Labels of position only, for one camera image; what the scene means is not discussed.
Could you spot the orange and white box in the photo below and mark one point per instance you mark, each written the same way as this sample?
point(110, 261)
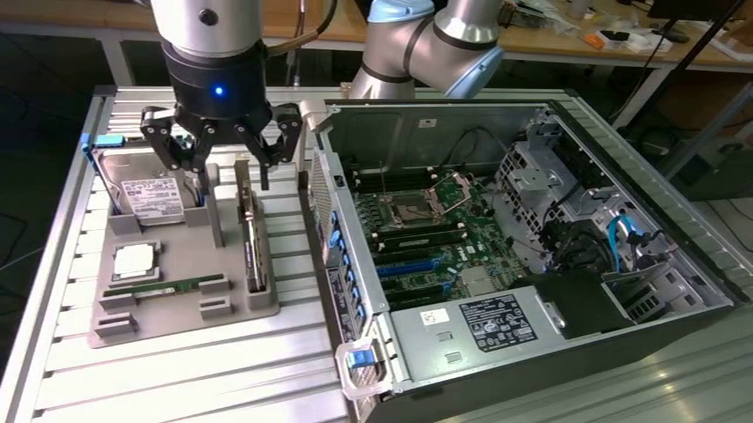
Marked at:
point(602, 39)

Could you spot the grey parts rack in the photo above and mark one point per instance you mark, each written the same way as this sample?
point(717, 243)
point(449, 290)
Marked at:
point(177, 317)

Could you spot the graphics card with black shroud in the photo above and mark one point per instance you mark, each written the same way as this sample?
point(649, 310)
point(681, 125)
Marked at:
point(254, 247)

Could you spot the locking lever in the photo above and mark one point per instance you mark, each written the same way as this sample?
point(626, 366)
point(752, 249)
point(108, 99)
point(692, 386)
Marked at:
point(385, 176)

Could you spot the metal socket cover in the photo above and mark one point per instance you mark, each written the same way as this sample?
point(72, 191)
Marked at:
point(450, 189)

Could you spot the silver CPU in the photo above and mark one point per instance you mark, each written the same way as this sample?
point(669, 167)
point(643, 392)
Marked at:
point(135, 262)

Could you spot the blue case latch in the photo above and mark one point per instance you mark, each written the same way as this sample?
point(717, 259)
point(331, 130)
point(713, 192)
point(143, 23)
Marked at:
point(359, 358)

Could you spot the metal disk bay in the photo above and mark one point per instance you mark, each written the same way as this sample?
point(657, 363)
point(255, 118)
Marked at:
point(529, 180)

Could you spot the grey power supply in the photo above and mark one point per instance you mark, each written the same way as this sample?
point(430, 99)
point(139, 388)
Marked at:
point(436, 339)

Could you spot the wooden desk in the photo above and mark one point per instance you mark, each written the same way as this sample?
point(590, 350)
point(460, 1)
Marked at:
point(59, 9)

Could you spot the dark floor cabinet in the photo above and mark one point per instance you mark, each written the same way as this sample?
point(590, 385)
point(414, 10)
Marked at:
point(712, 172)

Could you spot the hard disk with blue carrier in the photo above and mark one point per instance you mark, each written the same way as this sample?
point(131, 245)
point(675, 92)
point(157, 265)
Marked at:
point(147, 194)

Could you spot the CPU socket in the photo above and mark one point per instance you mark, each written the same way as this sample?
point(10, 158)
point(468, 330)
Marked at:
point(412, 209)

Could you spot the silver chipset heatsink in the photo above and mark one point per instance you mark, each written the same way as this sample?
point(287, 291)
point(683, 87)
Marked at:
point(478, 282)

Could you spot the black stand pole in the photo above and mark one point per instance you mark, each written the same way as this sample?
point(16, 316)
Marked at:
point(708, 39)

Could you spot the black open PC case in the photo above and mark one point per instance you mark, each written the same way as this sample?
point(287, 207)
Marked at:
point(588, 361)

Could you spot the black plastic air shroud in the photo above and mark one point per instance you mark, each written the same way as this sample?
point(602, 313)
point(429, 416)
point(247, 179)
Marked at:
point(577, 304)

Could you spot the black RAM stick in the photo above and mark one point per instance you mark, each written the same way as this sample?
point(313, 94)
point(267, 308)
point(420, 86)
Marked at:
point(421, 240)

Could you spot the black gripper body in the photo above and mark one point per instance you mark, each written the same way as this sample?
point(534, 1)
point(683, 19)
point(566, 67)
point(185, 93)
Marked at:
point(218, 88)

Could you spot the green RAM stick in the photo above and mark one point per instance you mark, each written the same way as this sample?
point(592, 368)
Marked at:
point(171, 286)

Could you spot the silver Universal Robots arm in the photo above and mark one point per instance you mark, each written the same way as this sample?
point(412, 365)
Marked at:
point(206, 31)

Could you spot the blue expansion slot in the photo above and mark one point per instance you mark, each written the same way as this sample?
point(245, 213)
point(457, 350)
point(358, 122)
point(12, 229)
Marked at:
point(406, 267)

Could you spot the black monitor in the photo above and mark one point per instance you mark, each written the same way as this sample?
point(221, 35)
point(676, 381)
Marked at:
point(695, 9)

